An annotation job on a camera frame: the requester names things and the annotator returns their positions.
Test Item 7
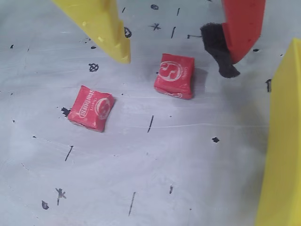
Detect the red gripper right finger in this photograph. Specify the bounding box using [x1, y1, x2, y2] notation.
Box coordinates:
[199, 0, 266, 79]

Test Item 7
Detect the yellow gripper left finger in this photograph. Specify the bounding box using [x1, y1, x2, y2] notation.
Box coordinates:
[51, 0, 132, 65]

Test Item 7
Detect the red candy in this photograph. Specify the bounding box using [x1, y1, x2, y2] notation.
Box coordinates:
[154, 53, 196, 100]
[67, 85, 116, 133]

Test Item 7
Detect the yellow three-compartment box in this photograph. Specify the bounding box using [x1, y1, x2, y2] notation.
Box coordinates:
[255, 37, 301, 226]

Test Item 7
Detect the white plastic table cover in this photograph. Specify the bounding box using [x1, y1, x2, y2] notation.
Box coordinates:
[0, 0, 301, 226]

